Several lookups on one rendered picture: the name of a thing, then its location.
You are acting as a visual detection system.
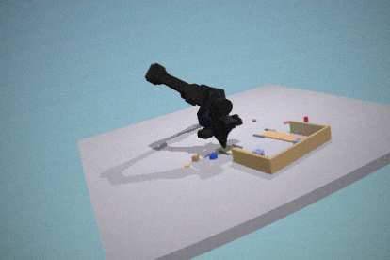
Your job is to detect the brown cube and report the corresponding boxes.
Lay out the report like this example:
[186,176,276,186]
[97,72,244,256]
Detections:
[191,155,200,162]

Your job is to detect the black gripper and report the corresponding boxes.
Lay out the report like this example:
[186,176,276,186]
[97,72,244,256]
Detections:
[197,112,243,148]

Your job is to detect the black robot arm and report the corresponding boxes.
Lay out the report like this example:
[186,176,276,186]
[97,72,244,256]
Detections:
[145,63,239,131]

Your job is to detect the tan u-shaped wall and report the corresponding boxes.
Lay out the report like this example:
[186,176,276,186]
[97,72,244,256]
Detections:
[231,118,331,174]

